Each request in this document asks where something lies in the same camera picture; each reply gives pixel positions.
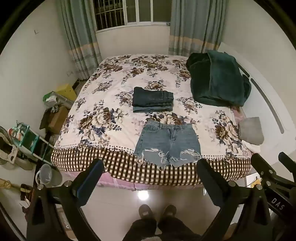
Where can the light blue denim shorts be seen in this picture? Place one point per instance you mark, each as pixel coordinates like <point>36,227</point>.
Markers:
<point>167,143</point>

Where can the dark folded jeans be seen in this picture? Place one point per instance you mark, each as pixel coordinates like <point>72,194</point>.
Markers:
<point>152,96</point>

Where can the dark green plush blanket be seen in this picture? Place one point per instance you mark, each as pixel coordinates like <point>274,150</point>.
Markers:
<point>218,80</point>

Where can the white bed headboard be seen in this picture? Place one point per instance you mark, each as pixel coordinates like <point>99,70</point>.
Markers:
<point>266,76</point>

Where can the green storage rack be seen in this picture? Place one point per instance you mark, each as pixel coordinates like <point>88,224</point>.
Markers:
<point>30,139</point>

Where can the person's right slipper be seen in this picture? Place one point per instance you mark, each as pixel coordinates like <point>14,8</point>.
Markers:
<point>169,210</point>

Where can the barred window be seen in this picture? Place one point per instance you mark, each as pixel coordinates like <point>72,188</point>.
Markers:
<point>131,11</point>

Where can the person's left slipper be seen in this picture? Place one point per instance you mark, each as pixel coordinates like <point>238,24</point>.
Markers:
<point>145,210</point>

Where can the grey-green curtain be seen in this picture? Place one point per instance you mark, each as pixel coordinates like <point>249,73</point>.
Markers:
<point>79,34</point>
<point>196,25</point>

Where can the grey pillow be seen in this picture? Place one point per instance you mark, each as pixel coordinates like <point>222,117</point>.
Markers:
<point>251,131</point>

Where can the grey bucket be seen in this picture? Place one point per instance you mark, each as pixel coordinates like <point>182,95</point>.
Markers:
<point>47,175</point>

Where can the person's leg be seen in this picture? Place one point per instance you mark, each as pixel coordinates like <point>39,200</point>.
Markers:
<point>175,228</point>
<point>138,229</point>

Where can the blue folded jeans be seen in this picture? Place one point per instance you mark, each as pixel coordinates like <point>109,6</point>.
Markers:
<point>151,109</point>

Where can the green and white bag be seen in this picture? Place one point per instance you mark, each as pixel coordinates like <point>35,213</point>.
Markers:
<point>49,97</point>

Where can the yellow box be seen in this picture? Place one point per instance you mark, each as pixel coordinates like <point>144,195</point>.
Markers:
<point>67,91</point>

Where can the person's right leg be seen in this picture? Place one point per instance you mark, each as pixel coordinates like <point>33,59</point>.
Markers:
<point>175,228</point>

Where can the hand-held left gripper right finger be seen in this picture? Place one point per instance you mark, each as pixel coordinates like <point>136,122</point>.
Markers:
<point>204,178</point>

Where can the person's left leg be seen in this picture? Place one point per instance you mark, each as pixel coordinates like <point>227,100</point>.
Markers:
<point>138,229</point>

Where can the person's slipper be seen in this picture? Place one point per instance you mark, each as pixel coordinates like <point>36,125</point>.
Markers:
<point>145,210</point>
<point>169,210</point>

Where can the white shoes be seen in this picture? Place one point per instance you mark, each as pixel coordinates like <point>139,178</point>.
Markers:
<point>24,163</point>

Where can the brown cardboard box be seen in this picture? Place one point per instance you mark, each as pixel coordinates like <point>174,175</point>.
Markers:
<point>57,119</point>

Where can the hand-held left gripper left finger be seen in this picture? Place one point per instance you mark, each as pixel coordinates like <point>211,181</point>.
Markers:
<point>92,177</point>

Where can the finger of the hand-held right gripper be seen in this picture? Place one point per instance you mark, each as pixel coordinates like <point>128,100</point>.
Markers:
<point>262,165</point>
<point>288,162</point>

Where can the bed with floral cover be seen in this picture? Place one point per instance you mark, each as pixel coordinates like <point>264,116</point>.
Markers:
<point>111,120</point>

